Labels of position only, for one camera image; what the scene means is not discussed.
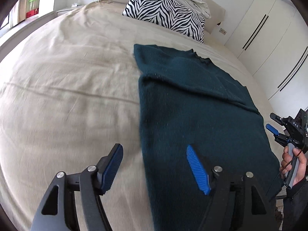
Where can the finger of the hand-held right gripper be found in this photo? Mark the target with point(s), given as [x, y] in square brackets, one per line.
[271, 128]
[276, 118]

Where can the zebra print pillow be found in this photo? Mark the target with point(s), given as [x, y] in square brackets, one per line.
[166, 12]

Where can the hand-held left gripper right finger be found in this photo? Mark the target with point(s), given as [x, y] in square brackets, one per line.
[198, 170]

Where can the bed with beige sheet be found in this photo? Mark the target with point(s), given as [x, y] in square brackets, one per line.
[72, 89]

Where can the white nightstand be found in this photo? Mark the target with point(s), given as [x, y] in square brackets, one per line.
[65, 10]

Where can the person's right forearm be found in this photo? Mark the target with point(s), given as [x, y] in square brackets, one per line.
[297, 204]

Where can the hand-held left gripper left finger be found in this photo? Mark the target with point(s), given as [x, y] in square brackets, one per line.
[109, 173]

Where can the person's right hand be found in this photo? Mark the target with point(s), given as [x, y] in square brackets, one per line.
[299, 167]

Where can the beige wall socket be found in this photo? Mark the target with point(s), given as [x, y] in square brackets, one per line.
[222, 31]

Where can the white wall shelf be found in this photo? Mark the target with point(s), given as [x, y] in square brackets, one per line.
[45, 0]

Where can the red storage box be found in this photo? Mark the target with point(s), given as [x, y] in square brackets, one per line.
[32, 13]

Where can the dark teal knit sweater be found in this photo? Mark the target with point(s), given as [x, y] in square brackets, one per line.
[192, 115]

